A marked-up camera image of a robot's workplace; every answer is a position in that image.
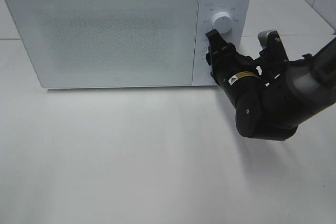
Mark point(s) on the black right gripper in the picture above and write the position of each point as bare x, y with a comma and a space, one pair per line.
237, 74

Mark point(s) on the upper white power knob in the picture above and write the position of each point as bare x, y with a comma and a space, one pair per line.
222, 21

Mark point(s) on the white microwave door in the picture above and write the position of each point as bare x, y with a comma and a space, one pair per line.
108, 43

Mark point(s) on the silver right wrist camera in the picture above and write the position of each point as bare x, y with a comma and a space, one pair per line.
266, 37

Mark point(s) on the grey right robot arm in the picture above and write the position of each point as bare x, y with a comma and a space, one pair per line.
271, 94

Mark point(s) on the round white door button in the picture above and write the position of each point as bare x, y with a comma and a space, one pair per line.
209, 78

